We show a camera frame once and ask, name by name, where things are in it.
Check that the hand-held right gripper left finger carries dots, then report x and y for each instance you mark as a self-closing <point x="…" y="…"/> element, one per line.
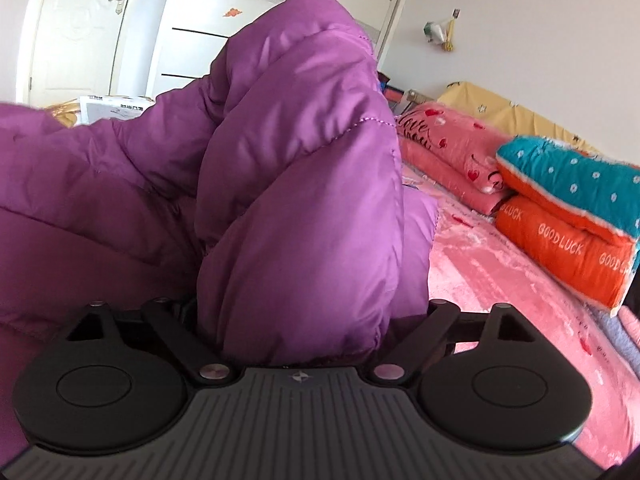
<point x="180" y="331"/>

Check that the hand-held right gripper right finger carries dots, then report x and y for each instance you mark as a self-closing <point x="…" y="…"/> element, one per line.
<point x="420" y="335"/>

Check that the purple down jacket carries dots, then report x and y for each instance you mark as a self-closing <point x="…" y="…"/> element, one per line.
<point x="300" y="185"/>

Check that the pink plush bed blanket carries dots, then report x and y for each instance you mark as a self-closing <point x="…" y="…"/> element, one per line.
<point x="500" y="285"/>

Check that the teal and orange folded quilt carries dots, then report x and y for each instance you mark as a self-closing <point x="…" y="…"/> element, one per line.
<point x="550" y="240"/>

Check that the pink heart-print folded blanket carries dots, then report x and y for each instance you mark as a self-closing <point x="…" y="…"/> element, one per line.
<point x="450" y="145"/>

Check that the lavender folded blanket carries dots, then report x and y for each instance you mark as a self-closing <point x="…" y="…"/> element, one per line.
<point x="612" y="335"/>

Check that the pink folded quilt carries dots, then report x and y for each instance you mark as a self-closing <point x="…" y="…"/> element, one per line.
<point x="631" y="322"/>

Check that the white printed cardboard box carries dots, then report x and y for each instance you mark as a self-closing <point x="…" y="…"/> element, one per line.
<point x="110" y="107"/>

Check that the yellow padded headboard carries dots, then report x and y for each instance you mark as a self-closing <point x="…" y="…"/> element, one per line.
<point x="500" y="105"/>

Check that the golden cloth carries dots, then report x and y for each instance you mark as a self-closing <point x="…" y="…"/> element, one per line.
<point x="62" y="115"/>

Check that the white wardrobe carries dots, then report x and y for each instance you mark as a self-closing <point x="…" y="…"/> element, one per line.
<point x="190" y="50"/>

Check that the white room door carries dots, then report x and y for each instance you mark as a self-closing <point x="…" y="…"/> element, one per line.
<point x="75" y="40"/>

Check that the wall hanging ornament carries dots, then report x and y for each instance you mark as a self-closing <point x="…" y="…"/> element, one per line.
<point x="437" y="30"/>

